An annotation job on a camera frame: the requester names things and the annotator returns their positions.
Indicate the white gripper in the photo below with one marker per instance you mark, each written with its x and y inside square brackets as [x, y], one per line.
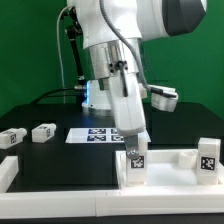
[127, 111]

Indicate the white square table top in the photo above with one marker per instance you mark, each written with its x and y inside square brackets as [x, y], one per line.
[167, 168]

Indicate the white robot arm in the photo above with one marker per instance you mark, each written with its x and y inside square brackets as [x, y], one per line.
[112, 31]

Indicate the white sheet with fiducial markers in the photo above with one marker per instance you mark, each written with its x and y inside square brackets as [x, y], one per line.
[93, 135]

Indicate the white front obstacle bar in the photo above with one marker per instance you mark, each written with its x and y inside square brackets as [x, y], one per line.
[153, 200]

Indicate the white obstacle bar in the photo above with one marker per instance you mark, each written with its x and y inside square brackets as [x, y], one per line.
[153, 200]
[8, 171]

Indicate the white left obstacle bar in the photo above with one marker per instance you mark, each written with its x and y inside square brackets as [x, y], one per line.
[8, 171]

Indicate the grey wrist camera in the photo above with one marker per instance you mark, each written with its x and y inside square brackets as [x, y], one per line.
[163, 98]

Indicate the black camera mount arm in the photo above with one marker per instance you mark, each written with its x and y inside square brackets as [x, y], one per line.
[73, 32]

